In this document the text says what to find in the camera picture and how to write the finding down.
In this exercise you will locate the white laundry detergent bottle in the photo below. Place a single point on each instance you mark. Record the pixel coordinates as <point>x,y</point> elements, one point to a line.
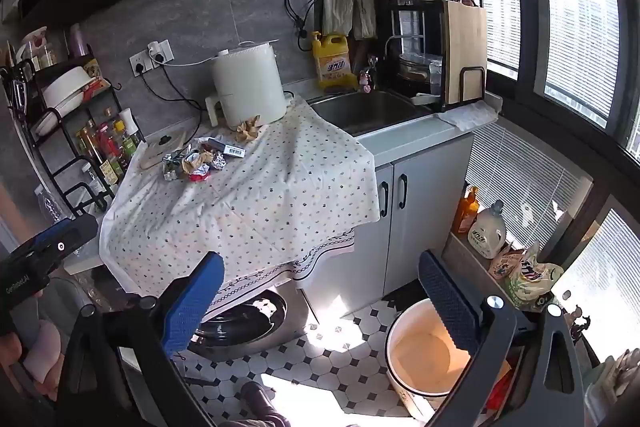
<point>487,237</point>

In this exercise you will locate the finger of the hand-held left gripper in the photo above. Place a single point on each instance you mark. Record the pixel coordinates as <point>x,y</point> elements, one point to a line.
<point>75,232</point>

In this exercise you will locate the small black white box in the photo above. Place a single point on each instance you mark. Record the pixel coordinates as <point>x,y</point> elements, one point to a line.
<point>230,149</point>

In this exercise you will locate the row of condiment bottles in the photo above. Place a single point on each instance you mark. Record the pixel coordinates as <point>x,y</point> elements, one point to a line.
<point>107,147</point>

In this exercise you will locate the steel pot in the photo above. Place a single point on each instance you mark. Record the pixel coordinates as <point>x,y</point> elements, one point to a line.
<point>412,64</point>

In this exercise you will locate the purple tumbler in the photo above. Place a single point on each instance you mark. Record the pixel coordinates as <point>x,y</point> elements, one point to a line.
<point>77,39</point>

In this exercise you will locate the clear plastic water bottle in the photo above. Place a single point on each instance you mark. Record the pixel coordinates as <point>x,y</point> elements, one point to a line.
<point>47,202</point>

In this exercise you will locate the silver purple foil wrapper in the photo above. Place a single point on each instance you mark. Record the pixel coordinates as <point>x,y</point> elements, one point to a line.
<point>216,159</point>

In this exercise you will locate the green white refill bag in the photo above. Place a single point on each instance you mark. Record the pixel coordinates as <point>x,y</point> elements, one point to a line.
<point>530,279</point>

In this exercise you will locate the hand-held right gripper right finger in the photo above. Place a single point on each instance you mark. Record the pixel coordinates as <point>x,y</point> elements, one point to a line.
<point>450,302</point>

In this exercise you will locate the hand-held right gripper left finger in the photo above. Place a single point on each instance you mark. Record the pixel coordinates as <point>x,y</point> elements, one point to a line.
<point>192,302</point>

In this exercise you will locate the steel sink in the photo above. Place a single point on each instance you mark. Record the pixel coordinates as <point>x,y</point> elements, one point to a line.
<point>370,109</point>

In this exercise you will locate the white air fryer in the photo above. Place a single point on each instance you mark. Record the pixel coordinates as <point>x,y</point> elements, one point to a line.
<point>245,82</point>

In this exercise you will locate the person's left hand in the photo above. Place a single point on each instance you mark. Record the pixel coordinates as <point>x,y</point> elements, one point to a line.
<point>9,357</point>

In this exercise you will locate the white bowl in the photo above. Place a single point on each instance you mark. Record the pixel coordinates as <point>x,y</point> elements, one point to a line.
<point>62,92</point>

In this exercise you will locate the beige wrapper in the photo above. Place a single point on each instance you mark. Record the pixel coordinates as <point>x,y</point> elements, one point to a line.
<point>197,162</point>

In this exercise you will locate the steel faucet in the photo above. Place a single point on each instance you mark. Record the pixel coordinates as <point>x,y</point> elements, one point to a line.
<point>372,67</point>

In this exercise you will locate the brown paper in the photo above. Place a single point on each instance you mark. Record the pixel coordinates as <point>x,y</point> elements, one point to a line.
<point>249,129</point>

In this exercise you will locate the white cup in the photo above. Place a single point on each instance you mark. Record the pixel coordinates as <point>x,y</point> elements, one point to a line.
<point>127,119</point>

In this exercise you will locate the white cloth black vine border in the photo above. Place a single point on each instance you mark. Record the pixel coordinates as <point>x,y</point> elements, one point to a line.
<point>300,264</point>

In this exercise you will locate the white floral tablecloth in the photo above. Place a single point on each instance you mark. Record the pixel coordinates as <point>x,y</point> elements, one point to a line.
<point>260,187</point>

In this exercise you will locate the orange bottle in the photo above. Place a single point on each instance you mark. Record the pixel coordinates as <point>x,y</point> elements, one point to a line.
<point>467,214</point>

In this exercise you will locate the black dish rack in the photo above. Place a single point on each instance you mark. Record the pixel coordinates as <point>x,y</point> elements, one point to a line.
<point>394,14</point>

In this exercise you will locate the yellow detergent bottle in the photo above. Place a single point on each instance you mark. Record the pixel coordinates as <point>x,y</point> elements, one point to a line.
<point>332,62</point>

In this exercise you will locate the wooden cutting board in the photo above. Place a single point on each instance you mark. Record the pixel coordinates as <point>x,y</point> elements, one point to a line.
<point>465,47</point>

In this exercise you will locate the red wrapper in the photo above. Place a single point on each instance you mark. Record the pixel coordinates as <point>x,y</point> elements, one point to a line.
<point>199,177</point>

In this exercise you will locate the white rag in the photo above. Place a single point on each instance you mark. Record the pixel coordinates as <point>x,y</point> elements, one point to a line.
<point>470,114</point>

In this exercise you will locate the white window blinds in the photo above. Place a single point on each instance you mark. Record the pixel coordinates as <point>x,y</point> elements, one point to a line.
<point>520,187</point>

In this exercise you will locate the beige printed packet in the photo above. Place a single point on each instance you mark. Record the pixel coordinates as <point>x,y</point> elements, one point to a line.
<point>505,264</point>

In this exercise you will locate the white enamel basin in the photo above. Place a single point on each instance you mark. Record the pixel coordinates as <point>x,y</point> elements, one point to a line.
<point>425,357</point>

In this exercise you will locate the grey wall socket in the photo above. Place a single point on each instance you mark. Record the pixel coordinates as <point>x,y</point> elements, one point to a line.
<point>137,64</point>

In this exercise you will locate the wall socket white plug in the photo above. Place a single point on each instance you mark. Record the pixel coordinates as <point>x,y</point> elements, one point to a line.
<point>161,51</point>

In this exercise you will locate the black spice rack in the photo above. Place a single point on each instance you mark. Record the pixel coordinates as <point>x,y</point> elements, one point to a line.
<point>52,147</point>

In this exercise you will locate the grey sink cabinet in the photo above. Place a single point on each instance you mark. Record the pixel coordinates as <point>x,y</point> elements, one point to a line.
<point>425,207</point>

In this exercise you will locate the washing machine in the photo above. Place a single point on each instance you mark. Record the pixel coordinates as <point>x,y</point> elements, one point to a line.
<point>250,322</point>

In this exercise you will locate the person's dark shoe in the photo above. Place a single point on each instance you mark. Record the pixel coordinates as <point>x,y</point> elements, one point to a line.
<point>257,402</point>

